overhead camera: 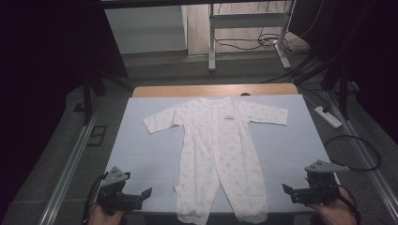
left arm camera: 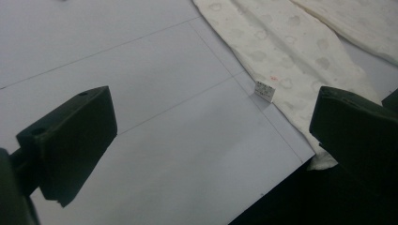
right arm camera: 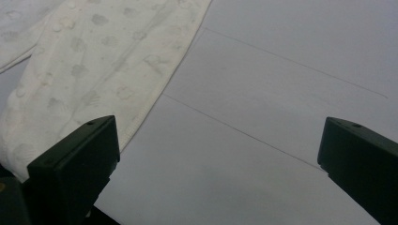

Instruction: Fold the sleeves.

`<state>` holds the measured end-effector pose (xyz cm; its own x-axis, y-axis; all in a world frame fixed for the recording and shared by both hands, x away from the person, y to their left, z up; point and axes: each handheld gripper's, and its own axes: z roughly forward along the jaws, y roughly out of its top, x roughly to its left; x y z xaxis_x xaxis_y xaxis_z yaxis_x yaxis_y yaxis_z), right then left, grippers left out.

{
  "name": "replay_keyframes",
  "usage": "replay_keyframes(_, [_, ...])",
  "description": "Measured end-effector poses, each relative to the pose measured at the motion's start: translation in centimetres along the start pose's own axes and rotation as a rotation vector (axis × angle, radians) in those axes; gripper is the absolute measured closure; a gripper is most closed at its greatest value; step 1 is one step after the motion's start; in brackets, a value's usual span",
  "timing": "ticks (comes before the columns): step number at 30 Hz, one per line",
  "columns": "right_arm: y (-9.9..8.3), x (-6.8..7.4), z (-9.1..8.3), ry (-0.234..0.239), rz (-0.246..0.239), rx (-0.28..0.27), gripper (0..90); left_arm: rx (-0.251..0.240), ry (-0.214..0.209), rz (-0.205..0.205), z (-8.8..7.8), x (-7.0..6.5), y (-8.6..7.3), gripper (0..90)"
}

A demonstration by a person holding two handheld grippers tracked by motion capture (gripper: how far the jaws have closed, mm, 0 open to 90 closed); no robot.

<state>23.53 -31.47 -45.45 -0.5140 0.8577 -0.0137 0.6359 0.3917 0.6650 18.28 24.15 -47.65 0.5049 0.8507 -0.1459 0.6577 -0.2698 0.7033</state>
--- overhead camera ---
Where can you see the black stand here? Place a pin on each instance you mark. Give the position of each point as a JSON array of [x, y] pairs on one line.
[[87, 97], [343, 93]]

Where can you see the person's left hand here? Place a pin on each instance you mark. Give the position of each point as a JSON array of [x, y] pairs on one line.
[[103, 218]]

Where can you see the light blue mat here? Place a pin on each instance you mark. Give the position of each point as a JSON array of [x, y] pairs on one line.
[[147, 156]]

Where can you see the white panel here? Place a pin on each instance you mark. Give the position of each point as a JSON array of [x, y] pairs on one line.
[[147, 31]]

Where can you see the aluminium floor rail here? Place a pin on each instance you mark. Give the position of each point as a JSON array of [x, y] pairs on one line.
[[67, 175], [366, 156]]

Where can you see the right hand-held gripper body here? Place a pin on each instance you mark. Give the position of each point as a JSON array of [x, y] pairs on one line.
[[322, 187]]

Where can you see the white power strip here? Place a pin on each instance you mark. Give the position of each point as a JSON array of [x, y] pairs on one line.
[[328, 118]]

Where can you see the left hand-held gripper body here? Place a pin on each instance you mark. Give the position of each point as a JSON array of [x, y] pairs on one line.
[[112, 193]]

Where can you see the black floor plate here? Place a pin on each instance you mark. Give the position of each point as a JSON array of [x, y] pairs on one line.
[[97, 136]]

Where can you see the white metal desk frame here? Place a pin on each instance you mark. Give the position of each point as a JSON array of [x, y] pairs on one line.
[[247, 20]]

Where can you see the white baby romper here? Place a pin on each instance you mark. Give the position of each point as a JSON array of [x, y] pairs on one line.
[[216, 146]]

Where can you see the dark curtain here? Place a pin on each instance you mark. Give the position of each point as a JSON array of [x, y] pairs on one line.
[[47, 62], [369, 62]]

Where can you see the person's right hand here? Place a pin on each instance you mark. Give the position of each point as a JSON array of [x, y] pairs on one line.
[[336, 214]]

